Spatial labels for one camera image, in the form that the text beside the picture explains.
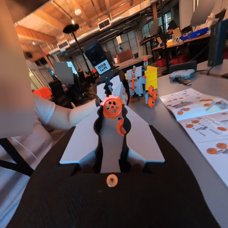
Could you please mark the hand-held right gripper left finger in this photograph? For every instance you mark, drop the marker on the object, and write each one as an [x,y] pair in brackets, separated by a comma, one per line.
[80,142]

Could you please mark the black floor lamp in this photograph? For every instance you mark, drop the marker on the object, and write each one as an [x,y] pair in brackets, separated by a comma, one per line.
[71,28]

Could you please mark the grey toy beam with gears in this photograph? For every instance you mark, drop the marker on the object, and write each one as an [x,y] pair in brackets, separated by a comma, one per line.
[112,106]

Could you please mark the person in white t-shirt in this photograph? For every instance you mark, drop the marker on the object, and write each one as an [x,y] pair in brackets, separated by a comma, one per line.
[14,187]

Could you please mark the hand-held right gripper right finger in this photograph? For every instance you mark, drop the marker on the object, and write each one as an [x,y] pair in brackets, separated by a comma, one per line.
[144,142]

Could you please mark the brown cardboard box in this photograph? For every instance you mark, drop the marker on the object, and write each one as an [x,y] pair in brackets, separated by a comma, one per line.
[124,56]

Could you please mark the red bag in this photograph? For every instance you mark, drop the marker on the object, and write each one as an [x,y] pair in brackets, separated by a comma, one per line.
[161,62]
[179,59]

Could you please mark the open white instruction manual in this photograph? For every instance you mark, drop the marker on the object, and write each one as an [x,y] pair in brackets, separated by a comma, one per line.
[196,110]

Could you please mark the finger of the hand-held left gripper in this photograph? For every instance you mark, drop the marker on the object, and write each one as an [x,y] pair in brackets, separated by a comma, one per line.
[118,87]
[101,91]

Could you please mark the person's left forearm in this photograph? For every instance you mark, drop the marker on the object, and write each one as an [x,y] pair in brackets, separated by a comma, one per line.
[71,115]

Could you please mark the yellow storage bin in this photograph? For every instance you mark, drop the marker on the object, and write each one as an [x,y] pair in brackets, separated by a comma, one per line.
[151,76]

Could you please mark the grey toy control unit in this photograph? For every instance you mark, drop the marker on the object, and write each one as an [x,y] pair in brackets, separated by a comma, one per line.
[183,74]

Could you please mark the grey orange toy robot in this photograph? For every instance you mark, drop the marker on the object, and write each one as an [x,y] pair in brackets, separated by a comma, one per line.
[135,85]

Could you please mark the long wooden workbench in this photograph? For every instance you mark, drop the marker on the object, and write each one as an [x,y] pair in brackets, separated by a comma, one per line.
[178,44]

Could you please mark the blue storage bin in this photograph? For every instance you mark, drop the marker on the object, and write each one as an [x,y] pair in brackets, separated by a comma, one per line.
[194,33]

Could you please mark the black office chair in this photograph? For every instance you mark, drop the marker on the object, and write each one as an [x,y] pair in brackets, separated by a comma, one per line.
[58,92]

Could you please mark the grey background desk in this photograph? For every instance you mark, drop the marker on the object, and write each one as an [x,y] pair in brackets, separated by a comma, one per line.
[135,61]

